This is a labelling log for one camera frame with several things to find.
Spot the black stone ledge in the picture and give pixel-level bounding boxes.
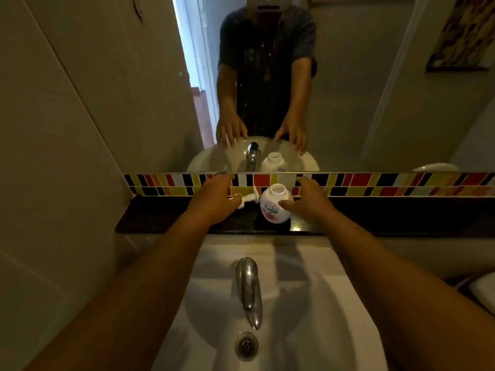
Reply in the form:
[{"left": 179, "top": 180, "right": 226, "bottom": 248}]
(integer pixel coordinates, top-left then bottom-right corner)
[{"left": 114, "top": 195, "right": 495, "bottom": 239}]

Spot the chrome faucet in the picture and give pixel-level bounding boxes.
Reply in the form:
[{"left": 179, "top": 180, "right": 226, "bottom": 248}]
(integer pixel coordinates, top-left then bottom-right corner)
[{"left": 235, "top": 257, "right": 264, "bottom": 331}]

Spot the white ceramic sink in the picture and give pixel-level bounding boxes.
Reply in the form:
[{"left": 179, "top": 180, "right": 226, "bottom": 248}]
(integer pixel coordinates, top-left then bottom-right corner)
[{"left": 151, "top": 234, "right": 390, "bottom": 371}]

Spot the person's left hand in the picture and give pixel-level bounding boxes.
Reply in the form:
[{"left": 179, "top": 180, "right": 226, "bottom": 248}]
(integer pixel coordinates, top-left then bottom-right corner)
[{"left": 185, "top": 174, "right": 243, "bottom": 227}]

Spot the person's right hand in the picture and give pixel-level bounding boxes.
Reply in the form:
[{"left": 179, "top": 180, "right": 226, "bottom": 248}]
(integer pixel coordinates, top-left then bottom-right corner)
[{"left": 278, "top": 176, "right": 337, "bottom": 224}]

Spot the white soap bottle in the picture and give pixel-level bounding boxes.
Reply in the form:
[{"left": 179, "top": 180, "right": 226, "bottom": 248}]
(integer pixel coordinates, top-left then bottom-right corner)
[{"left": 259, "top": 183, "right": 293, "bottom": 222}]

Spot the white ceramic fixture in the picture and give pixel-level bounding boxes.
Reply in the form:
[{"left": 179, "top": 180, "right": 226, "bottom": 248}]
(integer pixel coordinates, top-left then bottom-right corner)
[{"left": 469, "top": 272, "right": 495, "bottom": 316}]

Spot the metal sink drain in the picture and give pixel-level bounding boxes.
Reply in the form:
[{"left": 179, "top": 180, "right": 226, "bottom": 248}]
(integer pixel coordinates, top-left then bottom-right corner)
[{"left": 234, "top": 331, "right": 259, "bottom": 362}]

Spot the white pump dispenser head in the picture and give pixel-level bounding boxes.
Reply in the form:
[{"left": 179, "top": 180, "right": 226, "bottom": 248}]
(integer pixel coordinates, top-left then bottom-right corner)
[{"left": 234, "top": 186, "right": 260, "bottom": 210}]

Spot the person's right forearm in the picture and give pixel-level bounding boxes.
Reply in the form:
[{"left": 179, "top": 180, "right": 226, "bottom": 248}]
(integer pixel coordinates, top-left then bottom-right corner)
[{"left": 320, "top": 208, "right": 495, "bottom": 371}]

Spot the wall mirror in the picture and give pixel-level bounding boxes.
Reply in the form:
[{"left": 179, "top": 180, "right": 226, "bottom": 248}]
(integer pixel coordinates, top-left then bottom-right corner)
[{"left": 22, "top": 0, "right": 495, "bottom": 175}]

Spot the person's left forearm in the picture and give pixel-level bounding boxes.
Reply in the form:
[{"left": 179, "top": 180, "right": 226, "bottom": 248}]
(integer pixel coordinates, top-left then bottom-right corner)
[{"left": 23, "top": 210, "right": 218, "bottom": 371}]

